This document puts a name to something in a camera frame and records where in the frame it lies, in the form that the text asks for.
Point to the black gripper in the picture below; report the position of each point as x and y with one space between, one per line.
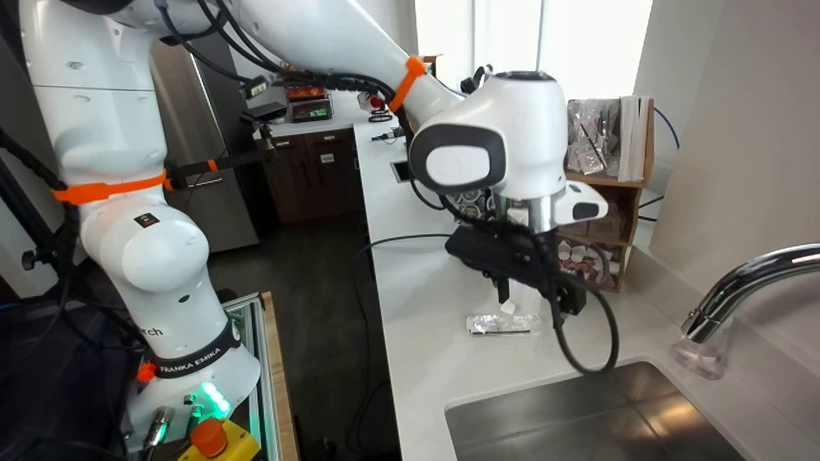
504 255

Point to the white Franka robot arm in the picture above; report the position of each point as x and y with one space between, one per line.
129 256

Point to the stainless steel sink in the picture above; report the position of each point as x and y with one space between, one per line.
599 417

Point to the silver foil bag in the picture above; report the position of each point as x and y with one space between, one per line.
594 136

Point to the dark wood cabinet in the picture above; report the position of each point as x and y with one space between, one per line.
311 179

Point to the chrome faucet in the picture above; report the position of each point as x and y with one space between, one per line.
753 270

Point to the digital scale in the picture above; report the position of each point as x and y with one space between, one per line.
309 109

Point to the stainless steel refrigerator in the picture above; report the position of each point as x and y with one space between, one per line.
206 170

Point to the red emergency stop button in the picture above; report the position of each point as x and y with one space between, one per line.
209 437

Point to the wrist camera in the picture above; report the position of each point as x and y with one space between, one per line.
586 207

